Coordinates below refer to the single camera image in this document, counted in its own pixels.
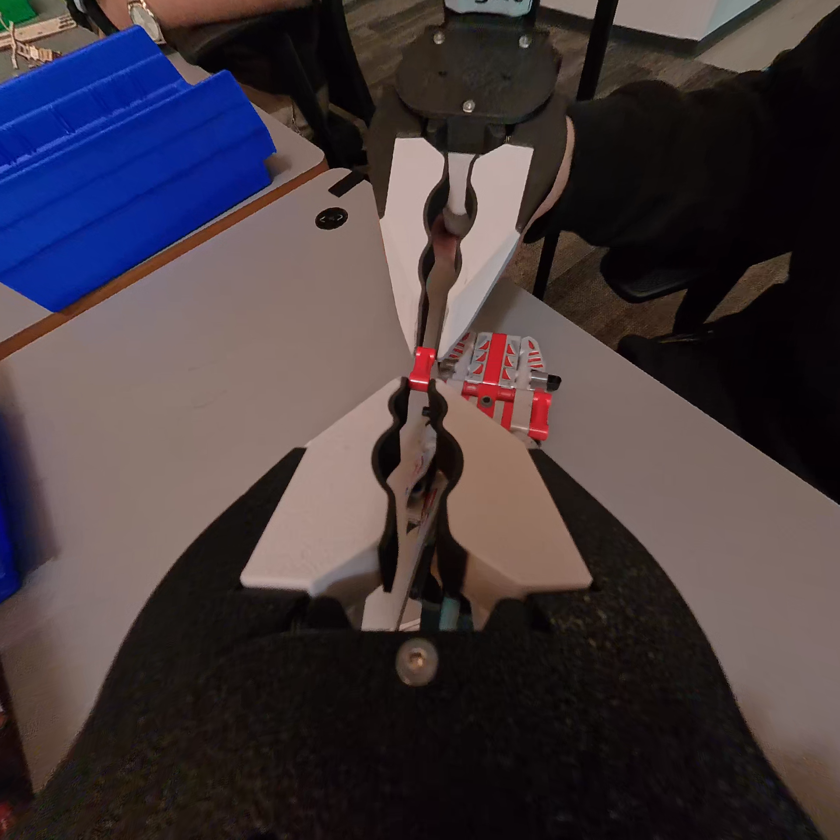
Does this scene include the grey desk with brown edge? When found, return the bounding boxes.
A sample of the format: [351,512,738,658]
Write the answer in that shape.
[0,98,329,361]

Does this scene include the red grey toy brick truck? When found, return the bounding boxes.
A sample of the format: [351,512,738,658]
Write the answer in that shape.
[384,331,564,621]

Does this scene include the person's black clothing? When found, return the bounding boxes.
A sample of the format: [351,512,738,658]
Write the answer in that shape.
[617,249,840,506]

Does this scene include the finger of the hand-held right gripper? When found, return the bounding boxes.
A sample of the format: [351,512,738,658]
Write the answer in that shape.
[379,134,450,350]
[434,143,534,361]

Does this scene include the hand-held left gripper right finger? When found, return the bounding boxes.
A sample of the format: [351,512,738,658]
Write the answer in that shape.
[428,378,594,632]

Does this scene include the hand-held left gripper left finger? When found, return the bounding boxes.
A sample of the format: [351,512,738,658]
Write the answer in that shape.
[239,377,412,632]

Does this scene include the another person's forearm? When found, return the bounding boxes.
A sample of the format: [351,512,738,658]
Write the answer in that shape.
[147,0,309,30]

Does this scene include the wooden model parts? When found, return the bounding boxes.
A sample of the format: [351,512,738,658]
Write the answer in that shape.
[0,20,80,70]

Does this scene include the person's right forearm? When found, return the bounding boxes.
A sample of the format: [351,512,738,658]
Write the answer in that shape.
[545,10,840,253]

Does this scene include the person's right hand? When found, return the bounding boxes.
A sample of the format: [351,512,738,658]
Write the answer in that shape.
[524,120,578,242]

